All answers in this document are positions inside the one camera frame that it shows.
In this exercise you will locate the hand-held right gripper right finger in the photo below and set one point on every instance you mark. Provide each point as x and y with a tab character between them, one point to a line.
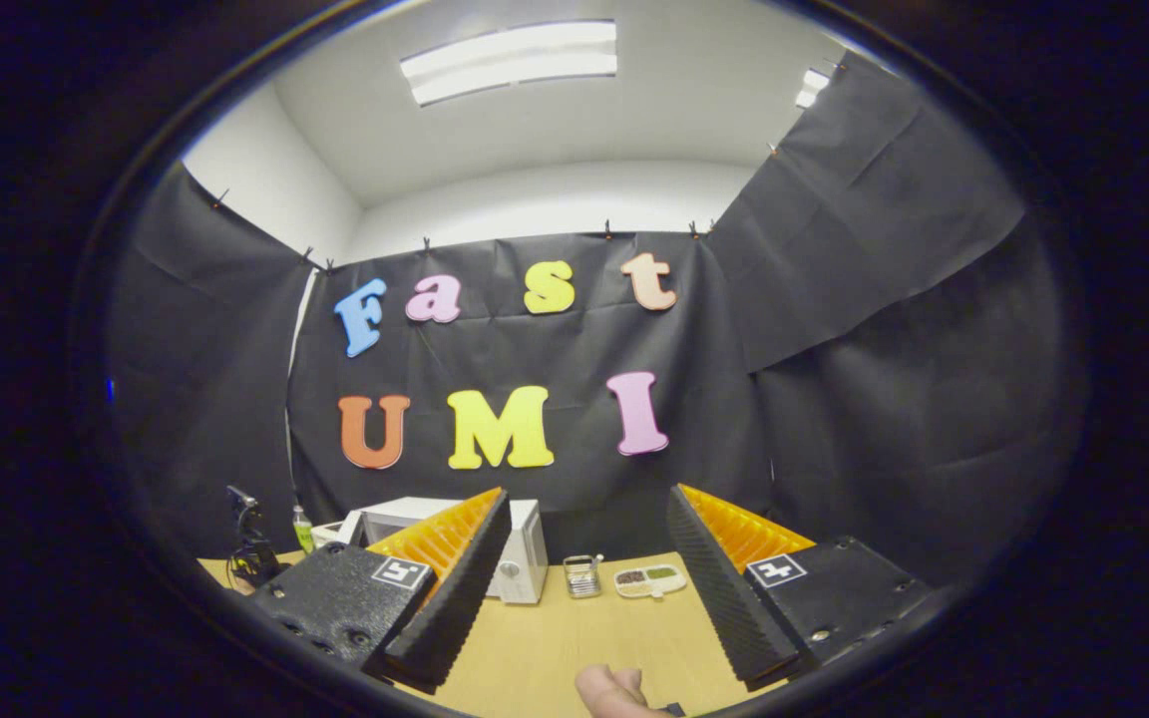
724	598

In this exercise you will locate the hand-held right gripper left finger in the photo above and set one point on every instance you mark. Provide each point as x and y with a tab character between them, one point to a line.
455	608

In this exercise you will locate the white microwave oven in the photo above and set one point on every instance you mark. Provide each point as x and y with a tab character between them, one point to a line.
525	558

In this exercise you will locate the green drink bottle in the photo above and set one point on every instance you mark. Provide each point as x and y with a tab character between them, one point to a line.
303	534

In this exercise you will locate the white toaster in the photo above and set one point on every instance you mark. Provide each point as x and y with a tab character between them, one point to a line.
327	534

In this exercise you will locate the divided white spice dish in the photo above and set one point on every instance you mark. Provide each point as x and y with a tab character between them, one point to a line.
649	580

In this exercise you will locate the black backdrop cloth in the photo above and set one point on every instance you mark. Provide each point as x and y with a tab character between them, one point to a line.
535	349

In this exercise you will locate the small ceiling light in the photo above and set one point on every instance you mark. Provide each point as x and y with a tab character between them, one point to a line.
812	88

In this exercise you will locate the long ceiling light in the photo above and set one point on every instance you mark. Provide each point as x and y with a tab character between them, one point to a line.
510	62

